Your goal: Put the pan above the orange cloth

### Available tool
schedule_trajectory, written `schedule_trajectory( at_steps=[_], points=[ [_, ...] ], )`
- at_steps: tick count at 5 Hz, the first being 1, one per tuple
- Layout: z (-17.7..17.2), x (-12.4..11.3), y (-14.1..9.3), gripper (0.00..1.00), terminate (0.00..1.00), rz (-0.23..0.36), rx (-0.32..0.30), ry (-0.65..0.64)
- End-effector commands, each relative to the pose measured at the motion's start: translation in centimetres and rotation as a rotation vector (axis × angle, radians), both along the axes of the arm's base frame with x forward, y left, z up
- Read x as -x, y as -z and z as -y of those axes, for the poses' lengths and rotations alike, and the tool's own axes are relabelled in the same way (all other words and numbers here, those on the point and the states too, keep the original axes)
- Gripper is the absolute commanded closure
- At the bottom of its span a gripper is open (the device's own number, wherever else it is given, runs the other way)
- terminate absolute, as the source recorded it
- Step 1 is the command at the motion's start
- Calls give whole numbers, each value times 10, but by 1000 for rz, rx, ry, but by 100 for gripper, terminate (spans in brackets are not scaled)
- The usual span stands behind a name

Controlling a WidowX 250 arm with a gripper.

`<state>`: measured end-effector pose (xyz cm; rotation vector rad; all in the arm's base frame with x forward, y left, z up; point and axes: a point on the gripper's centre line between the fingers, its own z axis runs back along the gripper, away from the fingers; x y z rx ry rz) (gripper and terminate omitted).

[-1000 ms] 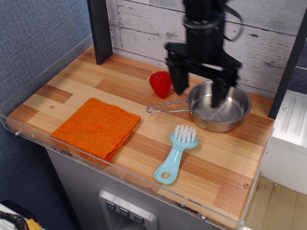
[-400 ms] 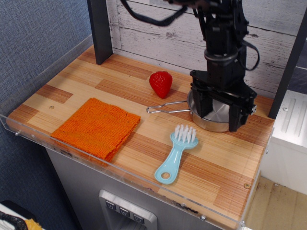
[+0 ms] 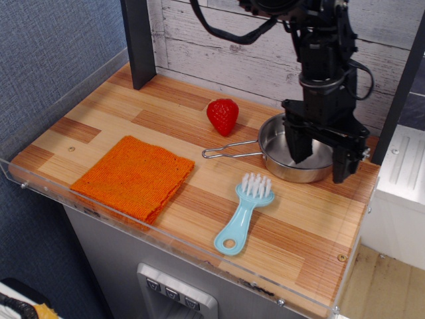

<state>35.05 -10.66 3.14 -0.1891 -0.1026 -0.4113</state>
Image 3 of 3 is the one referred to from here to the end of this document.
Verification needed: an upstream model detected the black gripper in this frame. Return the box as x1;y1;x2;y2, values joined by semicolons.
282;85;369;184

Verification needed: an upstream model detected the stainless steel pot with handle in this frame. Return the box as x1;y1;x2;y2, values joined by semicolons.
202;113;333;183

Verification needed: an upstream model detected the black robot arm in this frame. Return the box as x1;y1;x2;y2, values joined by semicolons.
239;1;370;183

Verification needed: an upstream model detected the orange folded cloth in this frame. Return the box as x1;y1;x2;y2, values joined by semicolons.
70;136;195;225

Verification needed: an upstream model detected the light blue dish brush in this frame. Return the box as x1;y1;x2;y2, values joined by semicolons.
214;173;275;256

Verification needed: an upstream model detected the red plastic strawberry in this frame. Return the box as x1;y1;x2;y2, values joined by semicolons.
207;98;239;137

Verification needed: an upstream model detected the white toy sink unit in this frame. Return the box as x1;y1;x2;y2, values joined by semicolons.
360;125;424;269

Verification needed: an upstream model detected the silver dispenser button panel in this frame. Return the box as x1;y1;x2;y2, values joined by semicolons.
137;263;218;318

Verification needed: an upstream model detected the grey toy fridge cabinet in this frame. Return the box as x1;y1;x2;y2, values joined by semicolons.
65;207;302;318

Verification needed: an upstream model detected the yellow object bottom left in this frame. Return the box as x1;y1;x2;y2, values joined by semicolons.
34;304;60;319

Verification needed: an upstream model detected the dark grey right post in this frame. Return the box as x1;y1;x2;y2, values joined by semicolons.
371;14;424;165

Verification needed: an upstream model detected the dark grey post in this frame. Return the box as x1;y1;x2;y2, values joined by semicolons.
371;14;424;165
120;0;157;90

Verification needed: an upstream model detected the clear acrylic guard rail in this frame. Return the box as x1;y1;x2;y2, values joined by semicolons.
1;47;379;318

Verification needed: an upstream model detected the dark grey left post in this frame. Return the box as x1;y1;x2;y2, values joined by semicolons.
120;0;157;90

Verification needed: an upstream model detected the black braided cable bottom left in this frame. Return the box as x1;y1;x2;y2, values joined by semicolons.
0;295;39;319

